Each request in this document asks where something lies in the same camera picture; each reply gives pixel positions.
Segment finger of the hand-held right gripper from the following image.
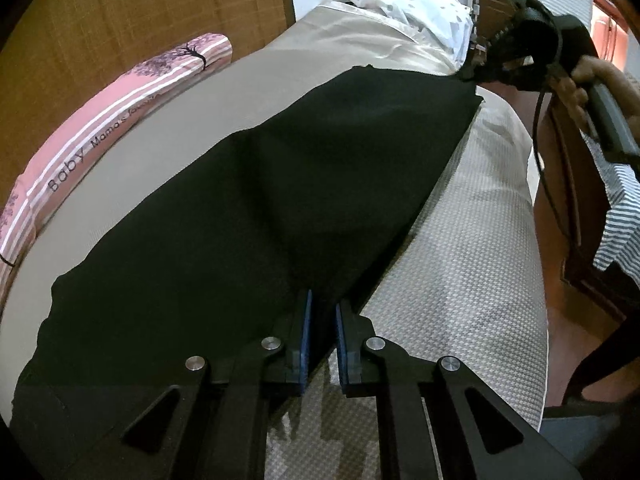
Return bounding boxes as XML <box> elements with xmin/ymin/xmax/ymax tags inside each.
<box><xmin>457</xmin><ymin>30</ymin><xmax>521</xmax><ymax>86</ymax></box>

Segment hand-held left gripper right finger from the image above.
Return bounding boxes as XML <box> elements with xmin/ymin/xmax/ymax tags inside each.
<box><xmin>335</xmin><ymin>301</ymin><xmax>566</xmax><ymax>480</ymax></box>

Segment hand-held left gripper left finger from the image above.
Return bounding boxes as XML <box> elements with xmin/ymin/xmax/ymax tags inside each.
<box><xmin>86</xmin><ymin>288</ymin><xmax>315</xmax><ymax>480</ymax></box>

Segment black pants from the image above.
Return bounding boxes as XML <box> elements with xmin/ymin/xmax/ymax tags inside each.
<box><xmin>11</xmin><ymin>66</ymin><xmax>482</xmax><ymax>426</ymax></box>

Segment person's right hand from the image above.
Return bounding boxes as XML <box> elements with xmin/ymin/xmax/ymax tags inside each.
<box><xmin>550</xmin><ymin>55</ymin><xmax>638</xmax><ymax>136</ymax></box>

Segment white dotted pillow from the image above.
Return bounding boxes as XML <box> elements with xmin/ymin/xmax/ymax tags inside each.
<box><xmin>334</xmin><ymin>0</ymin><xmax>475</xmax><ymax>58</ymax></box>

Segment beige satin sheet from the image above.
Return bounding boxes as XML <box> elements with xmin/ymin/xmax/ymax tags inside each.
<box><xmin>285</xmin><ymin>2</ymin><xmax>458</xmax><ymax>77</ymax></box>

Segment beige bed mattress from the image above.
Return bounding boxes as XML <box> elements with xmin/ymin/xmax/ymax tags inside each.
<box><xmin>0</xmin><ymin>2</ymin><xmax>551</xmax><ymax>480</ymax></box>

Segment striped shirt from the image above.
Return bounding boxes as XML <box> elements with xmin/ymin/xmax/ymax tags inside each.
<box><xmin>585</xmin><ymin>72</ymin><xmax>640</xmax><ymax>273</ymax></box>

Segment pink striped bolster pillow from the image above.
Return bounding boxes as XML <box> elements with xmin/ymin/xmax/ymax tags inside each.
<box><xmin>0</xmin><ymin>33</ymin><xmax>234</xmax><ymax>306</ymax></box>

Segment woven bamboo mat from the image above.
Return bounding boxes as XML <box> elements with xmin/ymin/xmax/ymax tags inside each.
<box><xmin>0</xmin><ymin>0</ymin><xmax>293</xmax><ymax>216</ymax></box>

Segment black cable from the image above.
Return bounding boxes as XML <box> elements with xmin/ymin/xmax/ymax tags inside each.
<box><xmin>531</xmin><ymin>72</ymin><xmax>608</xmax><ymax>271</ymax></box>

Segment wooden bed frame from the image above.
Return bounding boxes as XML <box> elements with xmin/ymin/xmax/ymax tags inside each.
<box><xmin>537</xmin><ymin>87</ymin><xmax>640</xmax><ymax>406</ymax></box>

